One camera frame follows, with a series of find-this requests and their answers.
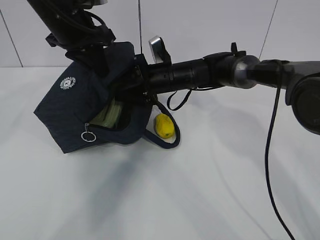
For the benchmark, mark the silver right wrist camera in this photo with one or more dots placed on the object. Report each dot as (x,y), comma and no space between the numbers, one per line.
(159,52)

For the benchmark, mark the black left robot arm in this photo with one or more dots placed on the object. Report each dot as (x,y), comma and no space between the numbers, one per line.
(82,34)

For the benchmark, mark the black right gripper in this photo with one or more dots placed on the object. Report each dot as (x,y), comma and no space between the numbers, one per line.
(134,87)

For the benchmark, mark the dark navy fabric lunch bag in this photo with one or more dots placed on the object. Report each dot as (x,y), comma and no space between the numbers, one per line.
(79,95)

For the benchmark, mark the glass container with green lid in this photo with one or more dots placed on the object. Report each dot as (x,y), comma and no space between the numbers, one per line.
(109,116)

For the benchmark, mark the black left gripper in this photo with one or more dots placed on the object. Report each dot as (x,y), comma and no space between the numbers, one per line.
(92,56)

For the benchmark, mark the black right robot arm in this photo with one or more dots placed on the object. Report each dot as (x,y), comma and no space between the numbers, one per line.
(237,69)

